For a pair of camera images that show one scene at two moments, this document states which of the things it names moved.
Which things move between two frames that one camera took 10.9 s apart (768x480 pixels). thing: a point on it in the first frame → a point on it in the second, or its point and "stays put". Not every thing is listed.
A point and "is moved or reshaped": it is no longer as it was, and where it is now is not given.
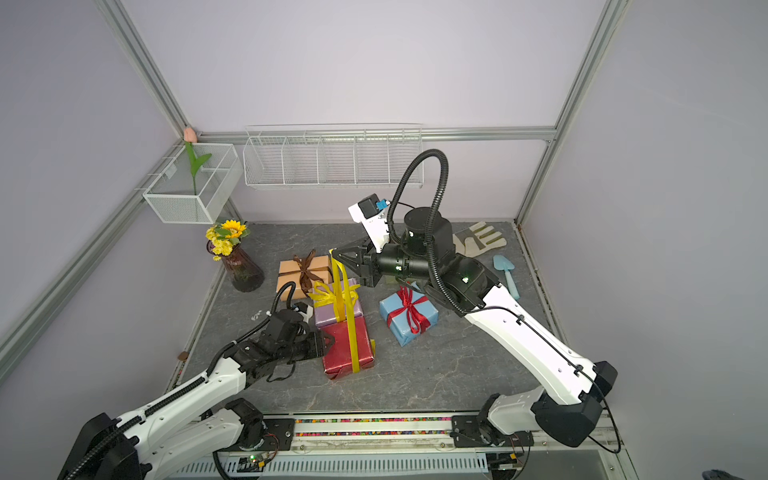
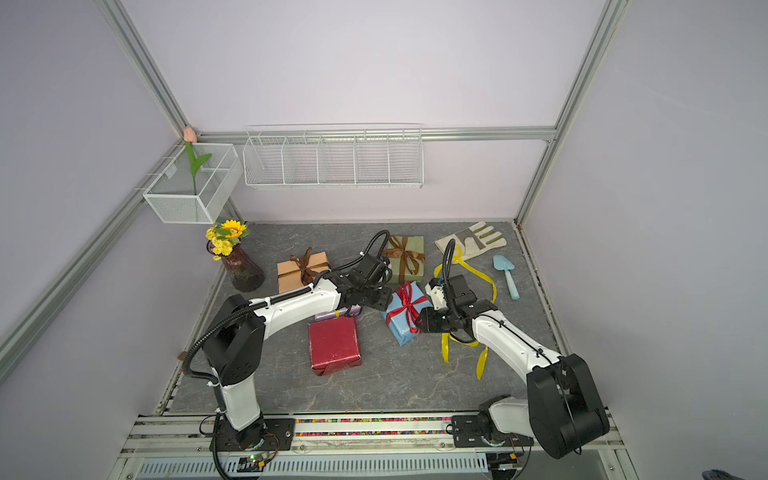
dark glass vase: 245,274 stays put
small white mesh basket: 196,184 stays put
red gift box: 338,360 is moved or reshaped
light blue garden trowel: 501,262 stays put
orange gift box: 303,276 stays put
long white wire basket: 329,155 stays put
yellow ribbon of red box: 341,281 → 484,352
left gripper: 316,344 → 386,294
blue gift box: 408,314 stays put
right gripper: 370,261 → 426,324
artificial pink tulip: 190,137 stays put
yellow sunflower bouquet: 225,236 stays put
